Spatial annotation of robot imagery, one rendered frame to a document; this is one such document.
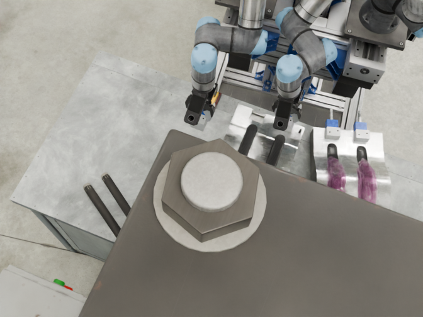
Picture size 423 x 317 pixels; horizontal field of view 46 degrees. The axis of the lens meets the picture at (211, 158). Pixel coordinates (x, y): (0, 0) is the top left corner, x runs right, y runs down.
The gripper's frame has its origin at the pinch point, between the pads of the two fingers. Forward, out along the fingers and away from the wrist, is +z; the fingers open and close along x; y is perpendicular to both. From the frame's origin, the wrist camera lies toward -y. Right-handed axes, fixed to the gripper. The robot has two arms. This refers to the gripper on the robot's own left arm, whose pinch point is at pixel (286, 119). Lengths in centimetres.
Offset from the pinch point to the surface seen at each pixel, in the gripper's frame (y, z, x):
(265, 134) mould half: -6.6, 3.3, 5.6
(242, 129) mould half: -7.9, 2.2, 14.3
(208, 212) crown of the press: -61, -120, -13
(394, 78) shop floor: 93, 115, -37
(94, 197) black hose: -50, -5, 53
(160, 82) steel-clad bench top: 3, 7, 53
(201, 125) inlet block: -13.9, -6.7, 26.3
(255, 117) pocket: -0.1, 6.0, 12.2
